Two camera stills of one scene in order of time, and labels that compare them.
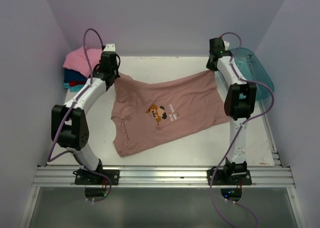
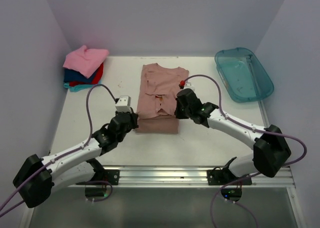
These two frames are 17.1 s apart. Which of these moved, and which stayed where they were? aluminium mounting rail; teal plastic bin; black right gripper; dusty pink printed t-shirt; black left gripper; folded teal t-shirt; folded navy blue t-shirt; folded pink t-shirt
Moved: dusty pink printed t-shirt; black left gripper; black right gripper
Stayed: folded pink t-shirt; folded navy blue t-shirt; aluminium mounting rail; folded teal t-shirt; teal plastic bin
